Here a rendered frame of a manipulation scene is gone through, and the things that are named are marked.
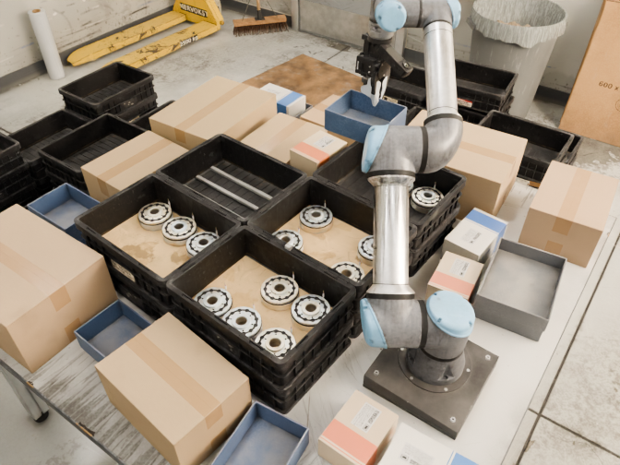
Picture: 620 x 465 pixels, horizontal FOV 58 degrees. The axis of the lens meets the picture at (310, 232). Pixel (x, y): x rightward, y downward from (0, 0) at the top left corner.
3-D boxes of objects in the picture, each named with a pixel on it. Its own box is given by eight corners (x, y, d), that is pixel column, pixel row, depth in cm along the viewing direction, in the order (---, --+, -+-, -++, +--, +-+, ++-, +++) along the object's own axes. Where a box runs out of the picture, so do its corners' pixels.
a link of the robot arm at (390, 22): (422, 3, 143) (415, -9, 151) (377, 2, 142) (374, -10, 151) (417, 34, 147) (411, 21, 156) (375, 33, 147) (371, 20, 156)
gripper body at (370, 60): (367, 67, 175) (372, 29, 168) (391, 76, 171) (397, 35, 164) (353, 75, 170) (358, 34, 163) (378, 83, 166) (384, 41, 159)
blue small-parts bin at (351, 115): (405, 126, 174) (407, 106, 169) (380, 149, 165) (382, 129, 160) (350, 108, 182) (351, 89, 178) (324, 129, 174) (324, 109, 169)
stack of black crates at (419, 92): (438, 127, 346) (447, 76, 323) (415, 150, 328) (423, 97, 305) (381, 108, 363) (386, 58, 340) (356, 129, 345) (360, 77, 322)
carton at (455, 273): (442, 268, 180) (446, 250, 175) (479, 280, 176) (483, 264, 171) (423, 301, 170) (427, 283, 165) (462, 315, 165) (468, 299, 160)
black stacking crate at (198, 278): (355, 318, 150) (358, 290, 143) (282, 396, 133) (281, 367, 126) (247, 254, 169) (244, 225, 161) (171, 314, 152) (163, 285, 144)
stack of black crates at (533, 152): (547, 210, 288) (576, 135, 257) (527, 243, 269) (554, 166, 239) (473, 183, 305) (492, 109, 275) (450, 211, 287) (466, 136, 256)
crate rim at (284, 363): (358, 294, 144) (359, 288, 142) (281, 373, 127) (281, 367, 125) (244, 229, 163) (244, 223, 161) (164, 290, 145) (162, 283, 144)
